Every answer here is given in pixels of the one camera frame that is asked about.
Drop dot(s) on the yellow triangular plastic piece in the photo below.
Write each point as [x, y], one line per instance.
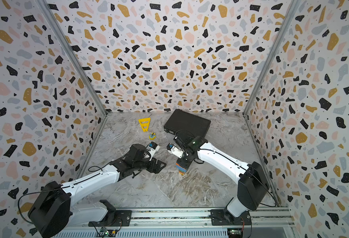
[144, 124]

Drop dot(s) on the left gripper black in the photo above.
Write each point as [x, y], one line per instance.
[157, 169]

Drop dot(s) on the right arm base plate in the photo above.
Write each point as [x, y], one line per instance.
[221, 217]

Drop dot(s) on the black carrying case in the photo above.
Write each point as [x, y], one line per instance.
[182, 121]

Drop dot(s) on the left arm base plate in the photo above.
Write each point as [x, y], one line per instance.
[118, 218]

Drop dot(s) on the small yellow round toy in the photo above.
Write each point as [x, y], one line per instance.
[152, 136]

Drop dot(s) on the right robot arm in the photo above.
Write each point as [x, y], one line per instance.
[252, 184]

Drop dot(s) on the blue lego brick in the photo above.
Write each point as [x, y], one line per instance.
[180, 168]

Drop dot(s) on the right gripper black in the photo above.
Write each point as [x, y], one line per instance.
[181, 164]

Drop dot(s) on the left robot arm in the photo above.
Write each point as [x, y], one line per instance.
[57, 204]

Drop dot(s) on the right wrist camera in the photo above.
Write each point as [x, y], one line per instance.
[172, 149]

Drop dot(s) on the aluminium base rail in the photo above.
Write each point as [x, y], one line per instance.
[190, 223]

